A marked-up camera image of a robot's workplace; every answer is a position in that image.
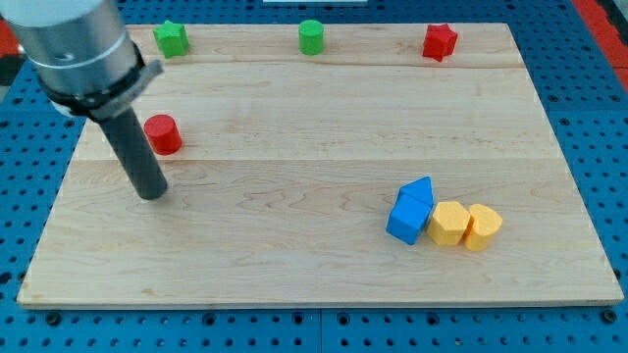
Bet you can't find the blue cube block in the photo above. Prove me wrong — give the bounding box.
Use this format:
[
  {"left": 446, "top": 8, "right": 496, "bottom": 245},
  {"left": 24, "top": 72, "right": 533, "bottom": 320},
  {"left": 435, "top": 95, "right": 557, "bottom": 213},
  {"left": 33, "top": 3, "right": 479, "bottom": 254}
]
[{"left": 386, "top": 194, "right": 434, "bottom": 245}]

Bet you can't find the wooden board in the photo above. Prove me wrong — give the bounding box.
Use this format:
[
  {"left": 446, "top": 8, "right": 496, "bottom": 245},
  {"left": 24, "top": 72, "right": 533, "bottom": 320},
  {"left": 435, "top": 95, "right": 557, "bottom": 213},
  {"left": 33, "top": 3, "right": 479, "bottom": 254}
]
[{"left": 18, "top": 24, "right": 623, "bottom": 310}]

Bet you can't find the green cylinder block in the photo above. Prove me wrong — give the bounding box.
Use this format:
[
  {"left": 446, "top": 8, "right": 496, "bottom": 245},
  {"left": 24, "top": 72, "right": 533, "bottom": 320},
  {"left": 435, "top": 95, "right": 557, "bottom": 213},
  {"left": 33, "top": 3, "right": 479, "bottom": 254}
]
[{"left": 298, "top": 20, "right": 324, "bottom": 56}]

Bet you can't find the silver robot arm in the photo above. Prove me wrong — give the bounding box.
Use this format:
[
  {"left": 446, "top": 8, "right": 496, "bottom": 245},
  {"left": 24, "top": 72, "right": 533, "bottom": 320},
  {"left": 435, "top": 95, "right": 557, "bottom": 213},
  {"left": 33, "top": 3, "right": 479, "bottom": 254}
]
[{"left": 1, "top": 0, "right": 168, "bottom": 200}]

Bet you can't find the yellow heart block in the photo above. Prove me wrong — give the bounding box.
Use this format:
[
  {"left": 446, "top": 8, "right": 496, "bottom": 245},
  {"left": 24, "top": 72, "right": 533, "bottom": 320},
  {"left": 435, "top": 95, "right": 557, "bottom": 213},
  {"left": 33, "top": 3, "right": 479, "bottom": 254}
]
[{"left": 463, "top": 204, "right": 503, "bottom": 251}]

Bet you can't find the yellow hexagon block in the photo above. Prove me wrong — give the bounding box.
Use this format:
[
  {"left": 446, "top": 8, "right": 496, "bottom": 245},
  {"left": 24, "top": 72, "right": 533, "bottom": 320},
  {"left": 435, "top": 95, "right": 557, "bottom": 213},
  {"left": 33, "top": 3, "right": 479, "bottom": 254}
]
[{"left": 426, "top": 201, "right": 471, "bottom": 246}]

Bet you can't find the blue triangle block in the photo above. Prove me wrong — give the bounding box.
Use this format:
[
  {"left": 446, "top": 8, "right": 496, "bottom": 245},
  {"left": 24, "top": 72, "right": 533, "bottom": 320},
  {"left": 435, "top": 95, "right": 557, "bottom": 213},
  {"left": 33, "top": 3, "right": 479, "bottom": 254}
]
[{"left": 397, "top": 176, "right": 435, "bottom": 207}]

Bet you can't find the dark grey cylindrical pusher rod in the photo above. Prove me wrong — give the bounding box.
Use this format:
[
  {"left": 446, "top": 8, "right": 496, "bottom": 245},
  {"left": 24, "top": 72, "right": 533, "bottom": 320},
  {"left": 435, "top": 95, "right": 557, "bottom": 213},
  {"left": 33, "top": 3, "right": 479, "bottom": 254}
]
[{"left": 99, "top": 109, "right": 168, "bottom": 200}]

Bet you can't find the green star block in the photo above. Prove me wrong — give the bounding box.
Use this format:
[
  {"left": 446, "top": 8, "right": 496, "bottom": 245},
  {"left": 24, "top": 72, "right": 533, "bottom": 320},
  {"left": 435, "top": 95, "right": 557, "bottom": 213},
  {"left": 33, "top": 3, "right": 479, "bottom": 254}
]
[{"left": 152, "top": 20, "right": 189, "bottom": 59}]

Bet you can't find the red cylinder block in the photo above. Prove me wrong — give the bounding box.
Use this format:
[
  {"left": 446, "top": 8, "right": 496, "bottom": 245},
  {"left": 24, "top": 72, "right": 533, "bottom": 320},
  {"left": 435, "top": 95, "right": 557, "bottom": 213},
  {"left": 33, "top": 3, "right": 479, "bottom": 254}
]
[{"left": 143, "top": 114, "right": 183, "bottom": 155}]

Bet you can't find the red star block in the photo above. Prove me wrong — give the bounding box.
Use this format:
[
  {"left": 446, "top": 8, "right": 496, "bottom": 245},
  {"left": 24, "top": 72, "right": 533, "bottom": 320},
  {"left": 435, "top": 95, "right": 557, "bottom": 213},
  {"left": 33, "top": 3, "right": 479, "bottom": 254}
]
[{"left": 422, "top": 24, "right": 458, "bottom": 62}]

